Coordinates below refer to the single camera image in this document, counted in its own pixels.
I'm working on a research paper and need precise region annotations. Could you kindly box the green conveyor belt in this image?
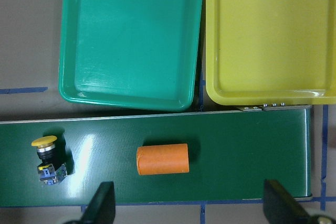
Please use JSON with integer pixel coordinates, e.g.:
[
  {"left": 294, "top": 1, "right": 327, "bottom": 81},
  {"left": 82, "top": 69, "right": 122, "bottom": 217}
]
[{"left": 1, "top": 108, "right": 311, "bottom": 207}]

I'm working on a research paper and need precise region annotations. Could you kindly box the yellow push button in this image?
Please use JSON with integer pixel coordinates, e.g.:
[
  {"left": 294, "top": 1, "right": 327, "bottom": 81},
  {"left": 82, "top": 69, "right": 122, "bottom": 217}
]
[{"left": 31, "top": 135, "right": 67, "bottom": 186}]

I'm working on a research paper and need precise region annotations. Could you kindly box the yellow plastic tray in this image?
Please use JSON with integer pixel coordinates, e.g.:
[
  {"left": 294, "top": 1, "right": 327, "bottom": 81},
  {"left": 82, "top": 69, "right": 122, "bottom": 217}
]
[{"left": 205, "top": 0, "right": 335, "bottom": 105}]

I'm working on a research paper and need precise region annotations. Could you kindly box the plain orange cylinder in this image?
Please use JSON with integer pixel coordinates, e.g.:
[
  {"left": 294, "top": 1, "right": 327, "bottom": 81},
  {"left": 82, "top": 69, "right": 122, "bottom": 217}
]
[{"left": 136, "top": 143, "right": 190, "bottom": 176}]

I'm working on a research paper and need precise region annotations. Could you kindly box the green plastic tray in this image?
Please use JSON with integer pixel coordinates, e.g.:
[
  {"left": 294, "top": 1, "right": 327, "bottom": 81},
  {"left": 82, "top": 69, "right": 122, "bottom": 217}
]
[{"left": 58, "top": 0, "right": 202, "bottom": 112}]

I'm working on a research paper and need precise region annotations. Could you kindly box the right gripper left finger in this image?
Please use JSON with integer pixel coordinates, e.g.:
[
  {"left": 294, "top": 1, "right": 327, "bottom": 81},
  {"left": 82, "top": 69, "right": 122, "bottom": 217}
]
[{"left": 65, "top": 182, "right": 116, "bottom": 224}]

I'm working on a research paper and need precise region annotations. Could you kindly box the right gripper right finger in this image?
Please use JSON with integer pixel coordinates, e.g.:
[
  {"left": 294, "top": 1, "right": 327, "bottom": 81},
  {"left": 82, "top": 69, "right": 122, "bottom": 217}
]
[{"left": 264, "top": 179, "right": 335, "bottom": 223}]

